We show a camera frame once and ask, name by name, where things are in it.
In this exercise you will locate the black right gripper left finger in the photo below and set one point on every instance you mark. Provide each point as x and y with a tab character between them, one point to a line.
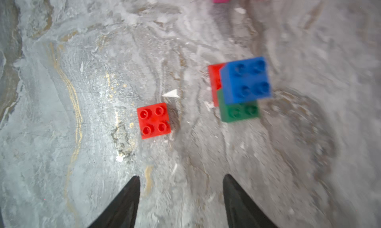
122	211

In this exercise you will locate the dark green lego brick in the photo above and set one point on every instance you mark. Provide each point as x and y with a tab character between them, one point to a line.
235	112

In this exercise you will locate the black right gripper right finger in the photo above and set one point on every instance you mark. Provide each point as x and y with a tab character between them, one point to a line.
241	210

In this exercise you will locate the red lego brick front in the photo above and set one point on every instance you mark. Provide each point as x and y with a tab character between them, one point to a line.
215	81

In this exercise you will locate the blue lego brick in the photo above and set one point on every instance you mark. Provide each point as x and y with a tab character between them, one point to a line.
245	81

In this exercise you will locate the small red square lego brick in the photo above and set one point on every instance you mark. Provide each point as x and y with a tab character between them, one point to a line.
154	120

